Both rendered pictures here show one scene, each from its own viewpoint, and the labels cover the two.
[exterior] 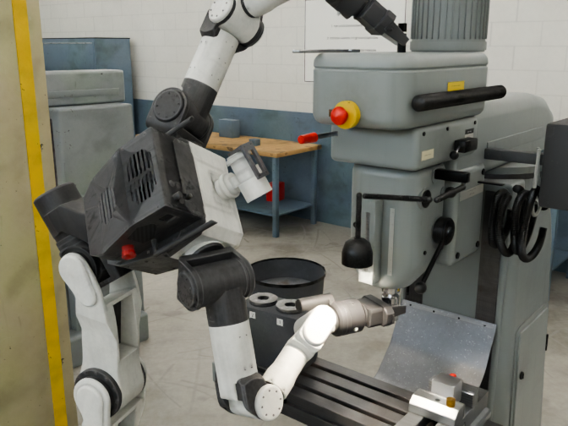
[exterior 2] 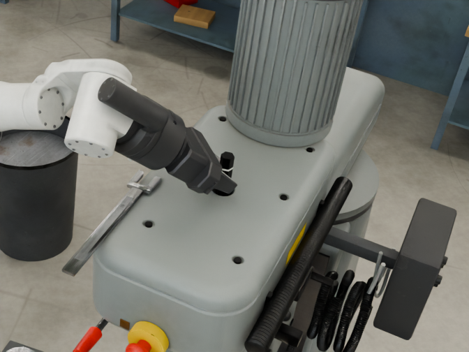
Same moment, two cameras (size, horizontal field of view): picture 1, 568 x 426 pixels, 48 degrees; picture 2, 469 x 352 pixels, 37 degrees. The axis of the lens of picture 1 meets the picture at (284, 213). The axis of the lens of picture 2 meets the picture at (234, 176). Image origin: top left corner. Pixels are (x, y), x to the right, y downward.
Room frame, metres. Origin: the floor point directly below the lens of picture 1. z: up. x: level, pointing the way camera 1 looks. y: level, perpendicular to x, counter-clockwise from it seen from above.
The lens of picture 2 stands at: (0.74, 0.02, 2.60)
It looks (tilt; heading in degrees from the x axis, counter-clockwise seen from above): 37 degrees down; 339
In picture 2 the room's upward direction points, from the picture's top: 9 degrees clockwise
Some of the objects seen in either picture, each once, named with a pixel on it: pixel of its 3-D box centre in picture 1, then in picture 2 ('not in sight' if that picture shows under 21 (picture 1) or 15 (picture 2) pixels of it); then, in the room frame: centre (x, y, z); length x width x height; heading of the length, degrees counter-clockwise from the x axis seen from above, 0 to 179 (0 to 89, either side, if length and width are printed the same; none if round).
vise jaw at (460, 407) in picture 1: (436, 407); not in sight; (1.42, -0.38, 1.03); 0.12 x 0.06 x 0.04; 52
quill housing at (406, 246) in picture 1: (395, 221); not in sight; (1.58, -0.29, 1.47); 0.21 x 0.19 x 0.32; 51
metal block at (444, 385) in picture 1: (446, 390); not in sight; (1.46, -0.42, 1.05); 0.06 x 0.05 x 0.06; 52
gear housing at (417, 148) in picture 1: (406, 138); not in sight; (1.61, -0.31, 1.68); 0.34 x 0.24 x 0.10; 141
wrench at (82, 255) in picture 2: (325, 51); (112, 219); (1.52, -0.10, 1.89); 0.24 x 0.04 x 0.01; 143
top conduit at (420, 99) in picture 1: (462, 96); (303, 253); (1.51, -0.42, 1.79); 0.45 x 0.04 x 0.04; 141
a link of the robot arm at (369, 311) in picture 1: (361, 314); not in sight; (1.53, -0.20, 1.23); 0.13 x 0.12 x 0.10; 28
